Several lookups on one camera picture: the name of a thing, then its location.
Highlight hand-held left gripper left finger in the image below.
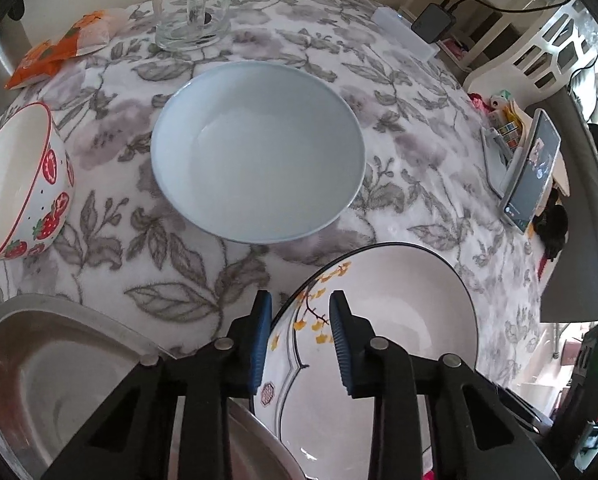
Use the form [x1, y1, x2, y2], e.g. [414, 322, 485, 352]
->
[41, 290, 273, 480]

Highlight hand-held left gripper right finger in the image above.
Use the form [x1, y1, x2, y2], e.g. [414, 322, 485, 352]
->
[329, 290, 562, 480]

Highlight plain pale bowl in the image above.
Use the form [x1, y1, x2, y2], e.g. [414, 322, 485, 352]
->
[151, 60, 367, 245]

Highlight stainless steel basin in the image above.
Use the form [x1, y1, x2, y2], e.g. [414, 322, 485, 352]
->
[0, 294, 304, 480]

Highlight strawberry print bowl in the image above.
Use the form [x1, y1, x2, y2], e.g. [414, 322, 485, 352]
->
[0, 102, 76, 263]

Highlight grey phone stand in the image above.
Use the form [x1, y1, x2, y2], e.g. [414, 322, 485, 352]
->
[481, 127, 520, 202]

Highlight black electronic device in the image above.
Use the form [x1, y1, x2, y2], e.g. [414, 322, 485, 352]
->
[554, 324, 598, 461]

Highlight floral tablecloth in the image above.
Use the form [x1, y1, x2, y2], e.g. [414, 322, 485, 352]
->
[0, 0, 546, 461]

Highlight grey chair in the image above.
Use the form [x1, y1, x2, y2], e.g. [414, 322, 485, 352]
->
[539, 85, 598, 323]

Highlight smartphone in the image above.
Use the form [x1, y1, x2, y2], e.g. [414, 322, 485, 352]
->
[499, 109, 562, 234]

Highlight colourful small box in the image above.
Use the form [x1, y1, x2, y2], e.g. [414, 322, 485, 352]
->
[493, 110, 523, 144]

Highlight pink toy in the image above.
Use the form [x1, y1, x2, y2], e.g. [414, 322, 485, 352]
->
[468, 91, 500, 112]

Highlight clear glass mug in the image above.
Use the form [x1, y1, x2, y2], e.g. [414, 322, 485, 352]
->
[150, 0, 240, 52]

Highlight white power strip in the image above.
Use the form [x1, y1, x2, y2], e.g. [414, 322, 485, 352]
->
[371, 7, 440, 59]

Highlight black charger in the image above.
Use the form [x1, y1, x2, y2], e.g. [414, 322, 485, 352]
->
[411, 2, 457, 44]

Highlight white shelf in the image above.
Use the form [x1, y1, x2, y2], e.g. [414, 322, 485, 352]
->
[404, 0, 554, 70]

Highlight white and orange snack packet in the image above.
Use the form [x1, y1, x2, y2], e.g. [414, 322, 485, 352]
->
[54, 9, 126, 59]

